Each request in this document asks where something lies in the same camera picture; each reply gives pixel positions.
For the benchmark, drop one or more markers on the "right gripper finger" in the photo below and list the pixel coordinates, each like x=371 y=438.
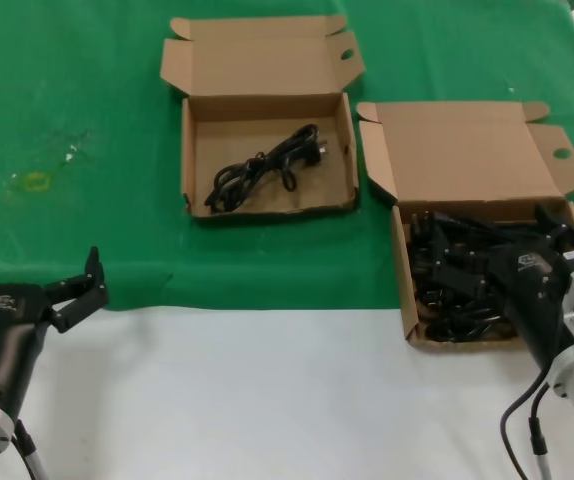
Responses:
x=567 y=237
x=459 y=272

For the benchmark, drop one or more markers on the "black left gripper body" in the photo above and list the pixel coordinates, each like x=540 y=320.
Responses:
x=12 y=325

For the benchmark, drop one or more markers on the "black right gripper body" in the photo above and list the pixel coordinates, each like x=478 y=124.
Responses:
x=534 y=300

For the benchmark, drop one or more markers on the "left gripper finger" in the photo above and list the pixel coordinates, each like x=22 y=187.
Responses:
x=84 y=295

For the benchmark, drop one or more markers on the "deep open cardboard box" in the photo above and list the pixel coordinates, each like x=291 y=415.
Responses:
x=467 y=150

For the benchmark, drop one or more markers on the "shallow cardboard box, torn rim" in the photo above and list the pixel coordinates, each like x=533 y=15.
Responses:
x=267 y=60

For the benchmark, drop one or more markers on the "green felt cloth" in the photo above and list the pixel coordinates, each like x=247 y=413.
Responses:
x=67 y=75

